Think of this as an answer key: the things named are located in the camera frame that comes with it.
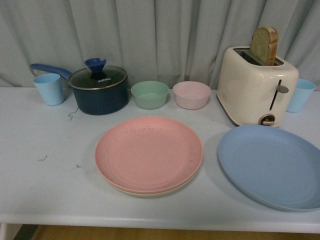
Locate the pink plastic plate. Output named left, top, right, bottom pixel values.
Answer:
left=94, top=116, right=204, bottom=177

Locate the blue plastic plate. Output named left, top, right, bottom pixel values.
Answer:
left=217, top=125, right=320, bottom=212

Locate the green plastic bowl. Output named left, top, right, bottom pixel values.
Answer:
left=130, top=81, right=169, bottom=110

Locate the pink plastic bowl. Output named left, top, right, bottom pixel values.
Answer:
left=172, top=81, right=212, bottom=110

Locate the dark blue saucepan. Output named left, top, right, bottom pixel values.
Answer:
left=30, top=63, right=129, bottom=116

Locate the beige plastic plate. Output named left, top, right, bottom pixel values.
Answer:
left=100, top=173, right=197, bottom=198

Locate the glass lid with blue knob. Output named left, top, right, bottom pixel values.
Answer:
left=69, top=58, right=128, bottom=91

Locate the grey curtain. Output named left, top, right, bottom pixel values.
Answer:
left=0, top=0, right=320, bottom=89

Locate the cream white toaster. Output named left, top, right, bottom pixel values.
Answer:
left=216, top=47, right=299, bottom=127

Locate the light blue cup left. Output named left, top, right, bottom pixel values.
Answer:
left=33, top=73, right=65, bottom=106

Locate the light blue cup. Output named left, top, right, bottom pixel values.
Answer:
left=286, top=78, right=316, bottom=113
left=33, top=73, right=65, bottom=106

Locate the bread slice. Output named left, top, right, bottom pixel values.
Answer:
left=249, top=26, right=279, bottom=66

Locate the light blue cup right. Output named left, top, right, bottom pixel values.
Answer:
left=286, top=78, right=316, bottom=113

